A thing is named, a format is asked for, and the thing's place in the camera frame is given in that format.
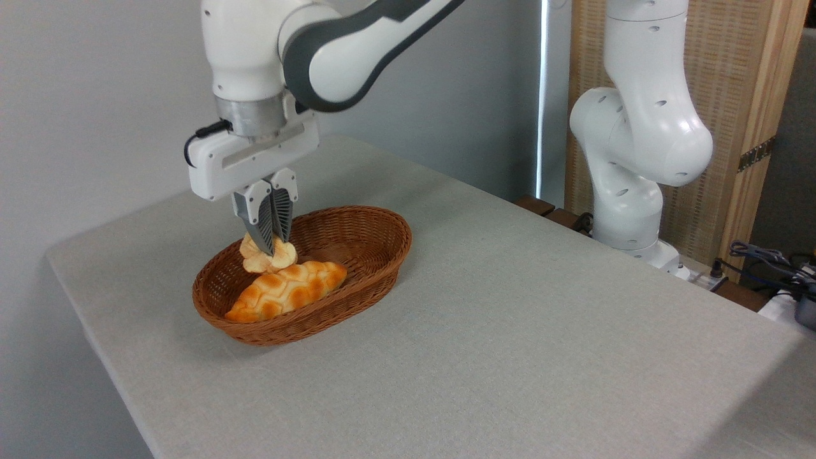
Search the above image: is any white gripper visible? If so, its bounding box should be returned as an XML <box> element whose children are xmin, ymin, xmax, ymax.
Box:
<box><xmin>187</xmin><ymin>96</ymin><xmax>319</xmax><ymax>256</ymax></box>

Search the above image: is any round pale bread bun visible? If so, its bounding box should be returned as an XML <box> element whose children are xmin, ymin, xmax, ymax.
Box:
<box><xmin>240</xmin><ymin>231</ymin><xmax>298</xmax><ymax>275</ymax></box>

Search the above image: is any long braided golden bread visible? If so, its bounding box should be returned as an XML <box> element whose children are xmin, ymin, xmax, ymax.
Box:
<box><xmin>224</xmin><ymin>260</ymin><xmax>348</xmax><ymax>324</ymax></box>

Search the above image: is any brown oval wicker basket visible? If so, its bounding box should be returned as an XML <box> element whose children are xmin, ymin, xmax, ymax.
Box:
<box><xmin>193</xmin><ymin>205</ymin><xmax>412</xmax><ymax>347</ymax></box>

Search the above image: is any metal screen hinge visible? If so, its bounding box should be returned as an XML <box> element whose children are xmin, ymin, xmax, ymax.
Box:
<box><xmin>738</xmin><ymin>136</ymin><xmax>776</xmax><ymax>173</ymax></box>

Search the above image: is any white box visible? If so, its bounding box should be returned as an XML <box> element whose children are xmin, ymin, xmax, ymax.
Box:
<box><xmin>757</xmin><ymin>290</ymin><xmax>816</xmax><ymax>333</ymax></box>

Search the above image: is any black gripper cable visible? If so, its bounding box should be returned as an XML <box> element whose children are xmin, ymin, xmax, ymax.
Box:
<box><xmin>184</xmin><ymin>119</ymin><xmax>233</xmax><ymax>168</ymax></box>

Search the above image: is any tangled dark cable bundle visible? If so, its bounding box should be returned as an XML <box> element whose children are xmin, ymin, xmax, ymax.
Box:
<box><xmin>729</xmin><ymin>240</ymin><xmax>816</xmax><ymax>300</ymax></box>

